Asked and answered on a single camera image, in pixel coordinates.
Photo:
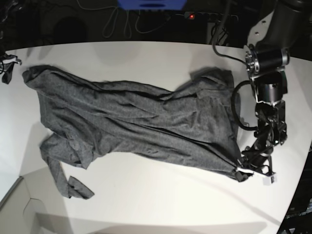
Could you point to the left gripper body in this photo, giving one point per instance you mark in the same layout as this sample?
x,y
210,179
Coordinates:
x,y
258,162

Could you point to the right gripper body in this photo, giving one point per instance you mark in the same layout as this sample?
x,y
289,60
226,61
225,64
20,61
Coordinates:
x,y
7,60

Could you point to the grey t-shirt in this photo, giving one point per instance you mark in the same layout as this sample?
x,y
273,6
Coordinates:
x,y
192,126

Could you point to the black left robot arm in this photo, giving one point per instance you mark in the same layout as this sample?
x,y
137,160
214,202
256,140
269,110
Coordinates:
x,y
269,104

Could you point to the blue box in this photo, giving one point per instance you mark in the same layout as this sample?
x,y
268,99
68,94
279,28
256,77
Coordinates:
x,y
152,4

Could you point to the black power strip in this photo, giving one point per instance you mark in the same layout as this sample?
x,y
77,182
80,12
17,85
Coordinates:
x,y
209,17

